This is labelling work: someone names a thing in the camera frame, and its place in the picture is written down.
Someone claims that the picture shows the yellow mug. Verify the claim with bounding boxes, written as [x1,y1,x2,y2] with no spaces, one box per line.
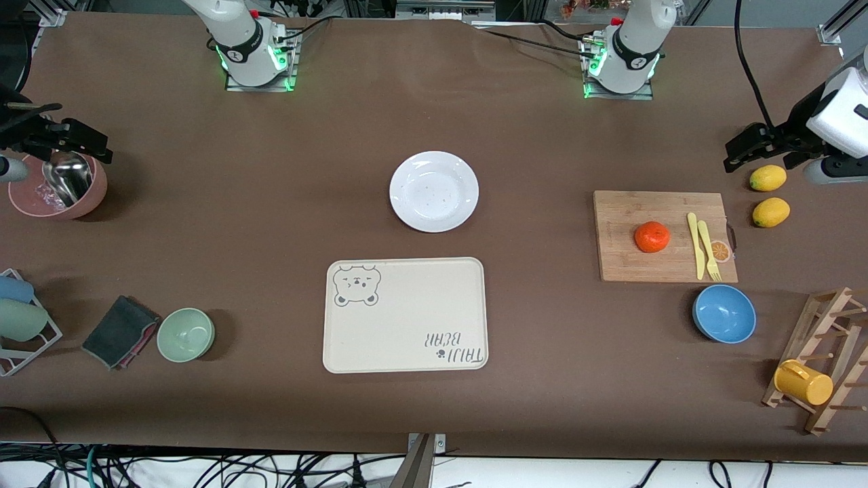
[774,359,834,407]

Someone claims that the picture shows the grey metal post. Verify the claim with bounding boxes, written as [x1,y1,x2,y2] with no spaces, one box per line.
[390,432,447,488]

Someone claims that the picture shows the black table cable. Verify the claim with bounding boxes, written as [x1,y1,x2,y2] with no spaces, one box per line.
[271,15,334,47]
[536,19,597,43]
[473,27,589,55]

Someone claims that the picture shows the cream tray with bear print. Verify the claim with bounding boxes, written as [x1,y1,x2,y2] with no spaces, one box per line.
[323,257,489,374]

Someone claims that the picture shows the yellow lemon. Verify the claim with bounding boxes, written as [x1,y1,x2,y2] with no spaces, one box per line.
[752,197,791,228]
[749,165,788,192]

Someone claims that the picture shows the blue cup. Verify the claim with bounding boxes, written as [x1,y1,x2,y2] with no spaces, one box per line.
[0,274,35,304]

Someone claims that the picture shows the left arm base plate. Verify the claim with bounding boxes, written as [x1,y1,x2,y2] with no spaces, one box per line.
[582,35,656,102]

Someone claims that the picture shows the yellow plastic fork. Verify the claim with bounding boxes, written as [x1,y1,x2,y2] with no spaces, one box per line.
[697,220,722,282]

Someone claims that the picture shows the pink bowl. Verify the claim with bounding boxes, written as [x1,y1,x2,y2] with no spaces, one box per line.
[8,152,108,221]

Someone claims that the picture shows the aluminium corner bracket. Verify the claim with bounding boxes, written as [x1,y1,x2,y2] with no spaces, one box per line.
[817,0,868,47]
[35,5,75,29]

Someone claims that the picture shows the wooden cutting board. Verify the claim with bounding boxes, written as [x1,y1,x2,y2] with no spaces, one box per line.
[593,190,738,283]

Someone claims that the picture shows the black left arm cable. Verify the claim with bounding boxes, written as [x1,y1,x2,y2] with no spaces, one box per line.
[734,0,778,129]

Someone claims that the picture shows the white wire rack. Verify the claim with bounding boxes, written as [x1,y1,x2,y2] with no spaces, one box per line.
[0,268,63,378]

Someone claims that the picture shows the pink cloth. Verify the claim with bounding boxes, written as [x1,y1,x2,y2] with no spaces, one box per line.
[112,315,162,371]

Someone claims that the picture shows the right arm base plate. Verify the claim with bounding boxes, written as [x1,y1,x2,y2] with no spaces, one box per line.
[225,33,298,92]

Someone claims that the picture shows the dark grey cloth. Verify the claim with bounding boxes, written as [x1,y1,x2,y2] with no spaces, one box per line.
[81,295,162,371]

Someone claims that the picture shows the pale green bowl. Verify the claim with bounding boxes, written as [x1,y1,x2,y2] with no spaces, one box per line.
[157,308,216,363]

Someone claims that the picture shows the black floor cable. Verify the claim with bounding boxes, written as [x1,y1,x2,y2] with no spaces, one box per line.
[0,405,65,488]

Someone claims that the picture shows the wooden mug rack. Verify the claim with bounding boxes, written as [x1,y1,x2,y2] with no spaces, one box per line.
[762,287,868,436]

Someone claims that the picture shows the white round plate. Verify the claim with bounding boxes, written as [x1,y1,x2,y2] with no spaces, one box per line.
[389,150,480,234]

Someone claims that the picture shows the aluminium frame bar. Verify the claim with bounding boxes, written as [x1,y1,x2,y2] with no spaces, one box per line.
[395,0,497,24]

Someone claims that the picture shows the blue bowl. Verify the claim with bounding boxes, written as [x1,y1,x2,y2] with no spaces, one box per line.
[692,284,757,344]

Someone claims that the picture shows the stainless steel cup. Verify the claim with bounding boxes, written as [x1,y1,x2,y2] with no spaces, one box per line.
[42,150,94,207]

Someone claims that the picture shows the orange fruit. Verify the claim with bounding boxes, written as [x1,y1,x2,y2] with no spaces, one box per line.
[634,221,671,254]

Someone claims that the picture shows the pale green cup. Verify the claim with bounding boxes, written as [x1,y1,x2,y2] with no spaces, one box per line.
[0,298,50,343]

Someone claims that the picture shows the yellow plastic knife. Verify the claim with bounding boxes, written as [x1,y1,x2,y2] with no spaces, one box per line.
[687,212,707,281]

